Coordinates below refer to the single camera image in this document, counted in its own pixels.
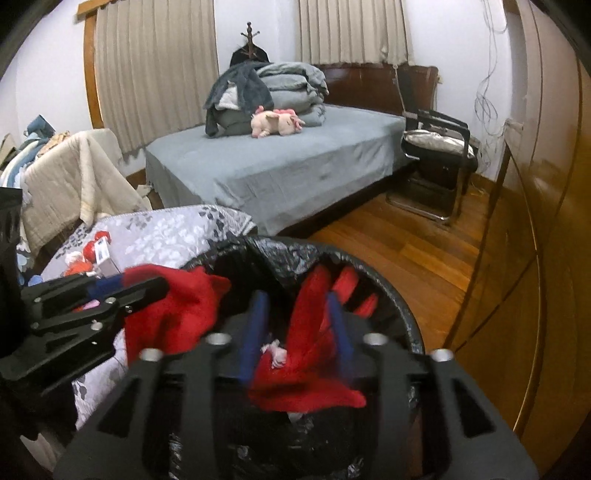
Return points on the beige curtain behind headboard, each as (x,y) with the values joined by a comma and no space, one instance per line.
(355,30)

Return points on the bed with grey sheet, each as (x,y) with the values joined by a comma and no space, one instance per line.
(295,166)

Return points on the wide beige curtain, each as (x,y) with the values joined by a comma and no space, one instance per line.
(157,74)

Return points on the pile of blue white cloths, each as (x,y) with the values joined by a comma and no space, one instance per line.
(27,143)

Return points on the black metal chair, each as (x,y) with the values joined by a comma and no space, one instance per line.
(438,184)

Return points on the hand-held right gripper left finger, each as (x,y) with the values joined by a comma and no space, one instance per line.
(253,341)

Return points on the red white small packet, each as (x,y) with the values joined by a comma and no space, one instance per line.
(96,253)

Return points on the wooden window frame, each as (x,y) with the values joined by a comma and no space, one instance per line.
(90,69)

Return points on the red cloth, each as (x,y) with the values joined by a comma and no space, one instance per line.
(309,369)

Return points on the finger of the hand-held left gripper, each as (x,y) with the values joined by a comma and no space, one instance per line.
(106,287)
(60,350)

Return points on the beige quilt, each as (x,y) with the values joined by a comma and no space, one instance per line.
(74,184)

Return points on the bin with black liner bag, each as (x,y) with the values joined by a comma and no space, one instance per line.
(397,323)

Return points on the orange foam net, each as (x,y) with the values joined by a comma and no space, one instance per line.
(79,269)

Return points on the wooden coat rack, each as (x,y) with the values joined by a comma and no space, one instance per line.
(249,44)

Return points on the red plastic bag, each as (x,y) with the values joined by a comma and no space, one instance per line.
(175,314)

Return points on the brown wooden wardrobe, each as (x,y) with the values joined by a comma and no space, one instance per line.
(545,230)

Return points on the light grey folded duvet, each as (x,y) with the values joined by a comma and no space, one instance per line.
(295,87)

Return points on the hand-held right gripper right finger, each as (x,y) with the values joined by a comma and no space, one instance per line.
(340,341)

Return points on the dark wooden headboard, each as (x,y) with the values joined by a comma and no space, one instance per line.
(369,85)

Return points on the pale pink small box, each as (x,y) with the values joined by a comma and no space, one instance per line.
(111,267)

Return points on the grey floral blanket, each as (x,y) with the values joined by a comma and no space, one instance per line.
(161,230)

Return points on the pink plush pig toy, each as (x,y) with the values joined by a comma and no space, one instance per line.
(277,123)

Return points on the silver chair cushion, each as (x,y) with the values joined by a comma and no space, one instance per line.
(438,141)

